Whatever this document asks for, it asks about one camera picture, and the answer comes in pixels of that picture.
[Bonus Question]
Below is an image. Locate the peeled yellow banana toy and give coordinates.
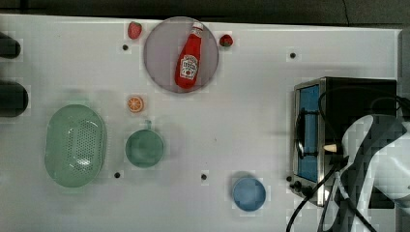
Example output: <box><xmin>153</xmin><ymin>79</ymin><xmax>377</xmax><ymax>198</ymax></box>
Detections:
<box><xmin>323</xmin><ymin>144</ymin><xmax>337</xmax><ymax>153</ymax></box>

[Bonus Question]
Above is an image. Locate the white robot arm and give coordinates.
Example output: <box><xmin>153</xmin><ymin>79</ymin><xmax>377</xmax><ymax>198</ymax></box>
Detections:
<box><xmin>317</xmin><ymin>114</ymin><xmax>410</xmax><ymax>232</ymax></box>

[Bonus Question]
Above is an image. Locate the black toaster oven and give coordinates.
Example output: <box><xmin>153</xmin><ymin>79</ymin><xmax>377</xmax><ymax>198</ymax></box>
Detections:
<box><xmin>289</xmin><ymin>76</ymin><xmax>397</xmax><ymax>207</ymax></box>

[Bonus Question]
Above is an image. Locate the red ketchup bottle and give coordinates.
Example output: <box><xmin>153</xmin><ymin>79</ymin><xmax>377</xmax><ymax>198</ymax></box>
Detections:
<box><xmin>174</xmin><ymin>21</ymin><xmax>203</xmax><ymax>89</ymax></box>

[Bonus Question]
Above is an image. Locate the grey round plate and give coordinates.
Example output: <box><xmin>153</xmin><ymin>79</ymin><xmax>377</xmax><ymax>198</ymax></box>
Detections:
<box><xmin>143</xmin><ymin>16</ymin><xmax>219</xmax><ymax>94</ymax></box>

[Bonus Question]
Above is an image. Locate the green metal cup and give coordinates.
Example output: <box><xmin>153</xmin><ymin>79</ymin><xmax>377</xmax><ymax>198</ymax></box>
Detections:
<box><xmin>125</xmin><ymin>120</ymin><xmax>164</xmax><ymax>168</ymax></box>

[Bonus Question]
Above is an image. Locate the orange slice toy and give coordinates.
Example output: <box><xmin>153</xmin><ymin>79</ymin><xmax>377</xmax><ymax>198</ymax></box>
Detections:
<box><xmin>127</xmin><ymin>96</ymin><xmax>144</xmax><ymax>113</ymax></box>

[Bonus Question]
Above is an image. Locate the red strawberry toy right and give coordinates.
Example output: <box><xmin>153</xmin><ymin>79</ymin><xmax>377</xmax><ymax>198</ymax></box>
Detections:
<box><xmin>220</xmin><ymin>34</ymin><xmax>234</xmax><ymax>47</ymax></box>

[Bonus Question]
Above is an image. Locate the red strawberry toy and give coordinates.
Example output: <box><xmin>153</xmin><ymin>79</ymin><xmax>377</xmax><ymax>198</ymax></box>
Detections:
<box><xmin>128</xmin><ymin>21</ymin><xmax>142</xmax><ymax>40</ymax></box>
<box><xmin>220</xmin><ymin>34</ymin><xmax>234</xmax><ymax>47</ymax></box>

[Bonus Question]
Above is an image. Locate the blue bowl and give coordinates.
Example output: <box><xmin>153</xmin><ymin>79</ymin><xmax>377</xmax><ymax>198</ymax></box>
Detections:
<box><xmin>232</xmin><ymin>177</ymin><xmax>267</xmax><ymax>212</ymax></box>

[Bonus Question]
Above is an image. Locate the red strawberry toy left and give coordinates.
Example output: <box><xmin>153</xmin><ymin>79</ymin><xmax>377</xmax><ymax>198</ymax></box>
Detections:
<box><xmin>128</xmin><ymin>21</ymin><xmax>142</xmax><ymax>40</ymax></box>

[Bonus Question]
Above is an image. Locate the green oval colander basket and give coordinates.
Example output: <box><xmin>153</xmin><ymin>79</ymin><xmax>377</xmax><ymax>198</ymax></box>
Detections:
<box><xmin>44</xmin><ymin>104</ymin><xmax>106</xmax><ymax>188</ymax></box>

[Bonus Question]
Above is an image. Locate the black oven door handle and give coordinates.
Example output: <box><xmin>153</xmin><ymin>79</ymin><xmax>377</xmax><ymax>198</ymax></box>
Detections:
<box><xmin>295</xmin><ymin>108</ymin><xmax>318</xmax><ymax>160</ymax></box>

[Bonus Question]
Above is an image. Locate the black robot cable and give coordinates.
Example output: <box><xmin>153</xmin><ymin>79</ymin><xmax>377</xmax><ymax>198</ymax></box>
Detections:
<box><xmin>285</xmin><ymin>86</ymin><xmax>410</xmax><ymax>232</ymax></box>

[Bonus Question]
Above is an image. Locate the black cylinder post lower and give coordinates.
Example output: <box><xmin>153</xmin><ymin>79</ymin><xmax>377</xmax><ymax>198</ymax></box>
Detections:
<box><xmin>0</xmin><ymin>80</ymin><xmax>29</xmax><ymax>117</ymax></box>

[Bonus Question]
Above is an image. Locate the black cylinder post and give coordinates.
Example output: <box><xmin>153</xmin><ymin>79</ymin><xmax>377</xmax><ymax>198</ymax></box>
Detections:
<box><xmin>0</xmin><ymin>80</ymin><xmax>29</xmax><ymax>117</ymax></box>
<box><xmin>0</xmin><ymin>33</ymin><xmax>21</xmax><ymax>59</ymax></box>

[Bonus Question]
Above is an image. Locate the black cylinder post upper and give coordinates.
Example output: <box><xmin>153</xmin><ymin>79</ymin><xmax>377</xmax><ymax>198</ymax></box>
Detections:
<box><xmin>0</xmin><ymin>33</ymin><xmax>21</xmax><ymax>59</ymax></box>

